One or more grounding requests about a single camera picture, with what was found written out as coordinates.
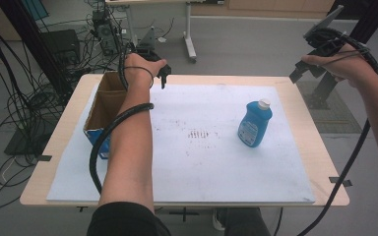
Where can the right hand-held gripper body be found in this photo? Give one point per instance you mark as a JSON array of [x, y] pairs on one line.
[[325, 23]]

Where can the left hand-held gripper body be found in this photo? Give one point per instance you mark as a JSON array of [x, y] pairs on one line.
[[149, 44]]

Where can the person's dark trouser leg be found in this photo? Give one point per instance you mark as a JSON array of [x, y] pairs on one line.
[[246, 224]]

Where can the grey floor mat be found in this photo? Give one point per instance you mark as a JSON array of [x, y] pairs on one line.
[[338, 111]]

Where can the blue cardboard box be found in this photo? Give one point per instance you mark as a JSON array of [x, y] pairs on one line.
[[106, 105]]

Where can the person's white shoe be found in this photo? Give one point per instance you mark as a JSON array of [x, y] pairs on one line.
[[217, 221]]

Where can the person's right hand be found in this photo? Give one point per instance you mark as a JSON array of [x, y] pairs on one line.
[[351, 65]]

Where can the blue bottle with white cap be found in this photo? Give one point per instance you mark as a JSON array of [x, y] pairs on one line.
[[254, 124]]

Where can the person's left hand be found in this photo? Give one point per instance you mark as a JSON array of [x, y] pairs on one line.
[[141, 70]]

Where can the white paper sheet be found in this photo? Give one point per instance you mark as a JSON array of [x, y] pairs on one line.
[[203, 164]]

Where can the white desk frame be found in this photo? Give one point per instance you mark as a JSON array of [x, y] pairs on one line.
[[188, 32]]

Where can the black stand with flat base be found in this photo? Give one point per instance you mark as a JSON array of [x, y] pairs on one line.
[[42, 55]]

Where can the black angled metal stand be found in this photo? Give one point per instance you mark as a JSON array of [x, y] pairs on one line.
[[325, 88]]

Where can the black tape cross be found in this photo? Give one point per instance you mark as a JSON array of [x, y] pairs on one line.
[[183, 213]]

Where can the black tape strip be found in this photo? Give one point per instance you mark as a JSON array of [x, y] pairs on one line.
[[340, 181], [44, 158]]

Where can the computer tower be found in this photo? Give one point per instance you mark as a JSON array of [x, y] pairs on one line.
[[104, 32]]

